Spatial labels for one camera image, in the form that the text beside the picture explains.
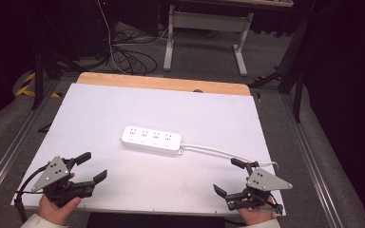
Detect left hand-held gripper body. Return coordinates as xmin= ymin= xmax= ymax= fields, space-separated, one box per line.
xmin=30 ymin=155 xmax=96 ymax=207

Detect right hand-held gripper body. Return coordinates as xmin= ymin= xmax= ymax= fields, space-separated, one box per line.
xmin=225 ymin=161 xmax=294 ymax=211

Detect person's right hand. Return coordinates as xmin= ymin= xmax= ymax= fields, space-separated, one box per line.
xmin=237 ymin=202 xmax=276 ymax=226

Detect person's left hand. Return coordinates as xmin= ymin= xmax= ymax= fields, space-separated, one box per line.
xmin=37 ymin=193 xmax=84 ymax=227

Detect white power strip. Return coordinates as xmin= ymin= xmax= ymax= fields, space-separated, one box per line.
xmin=120 ymin=125 xmax=183 ymax=156

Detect white board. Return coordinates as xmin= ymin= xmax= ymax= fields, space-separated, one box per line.
xmin=10 ymin=83 xmax=287 ymax=217

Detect black metal stand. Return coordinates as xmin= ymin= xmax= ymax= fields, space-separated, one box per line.
xmin=248 ymin=17 xmax=310 ymax=124
xmin=31 ymin=47 xmax=86 ymax=111

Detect yellow black floor tape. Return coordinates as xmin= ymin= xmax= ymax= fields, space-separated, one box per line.
xmin=15 ymin=72 xmax=62 ymax=99

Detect wooden desk top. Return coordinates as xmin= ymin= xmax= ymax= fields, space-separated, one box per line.
xmin=176 ymin=0 xmax=295 ymax=9

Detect white power strip cable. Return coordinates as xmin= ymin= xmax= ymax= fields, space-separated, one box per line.
xmin=180 ymin=142 xmax=280 ymax=169

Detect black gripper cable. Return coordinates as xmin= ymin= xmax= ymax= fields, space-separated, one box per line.
xmin=13 ymin=163 xmax=50 ymax=223

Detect aluminium floor rail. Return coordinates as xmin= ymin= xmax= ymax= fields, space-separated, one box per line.
xmin=0 ymin=79 xmax=60 ymax=205
xmin=280 ymin=94 xmax=341 ymax=228

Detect tangle of black cables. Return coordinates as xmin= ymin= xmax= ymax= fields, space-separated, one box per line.
xmin=106 ymin=29 xmax=159 ymax=76

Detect thin white cable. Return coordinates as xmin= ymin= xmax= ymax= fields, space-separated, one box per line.
xmin=96 ymin=0 xmax=169 ymax=74

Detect white metal desk frame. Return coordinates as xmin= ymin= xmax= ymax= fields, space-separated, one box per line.
xmin=163 ymin=4 xmax=255 ymax=77

